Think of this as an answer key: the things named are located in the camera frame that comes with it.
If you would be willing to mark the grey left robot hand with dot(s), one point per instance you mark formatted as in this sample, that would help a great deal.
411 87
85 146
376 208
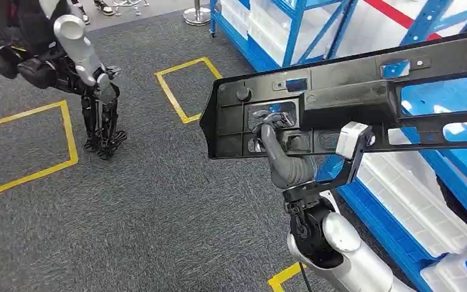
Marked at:
106 90

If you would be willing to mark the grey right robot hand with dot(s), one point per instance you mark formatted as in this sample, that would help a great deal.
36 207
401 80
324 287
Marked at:
286 171

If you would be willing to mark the black plastic panel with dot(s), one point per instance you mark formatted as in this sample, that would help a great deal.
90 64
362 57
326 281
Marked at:
338 80

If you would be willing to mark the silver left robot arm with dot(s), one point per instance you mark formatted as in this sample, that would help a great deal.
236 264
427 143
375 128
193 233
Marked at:
76 44

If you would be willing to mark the person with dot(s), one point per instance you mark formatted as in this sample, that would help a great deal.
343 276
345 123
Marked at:
103 6

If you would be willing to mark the chrome chair base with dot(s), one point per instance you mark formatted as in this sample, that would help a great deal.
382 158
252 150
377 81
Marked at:
136 6

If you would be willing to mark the chrome stanchion base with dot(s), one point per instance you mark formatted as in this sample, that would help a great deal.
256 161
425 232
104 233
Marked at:
196 16

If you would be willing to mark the large white plastic bin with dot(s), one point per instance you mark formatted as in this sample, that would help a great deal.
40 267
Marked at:
402 193

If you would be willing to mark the blue metal shelf rack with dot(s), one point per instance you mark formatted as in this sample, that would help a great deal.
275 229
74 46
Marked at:
294 32

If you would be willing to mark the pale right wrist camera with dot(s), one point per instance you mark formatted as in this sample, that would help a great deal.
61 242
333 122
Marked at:
348 139

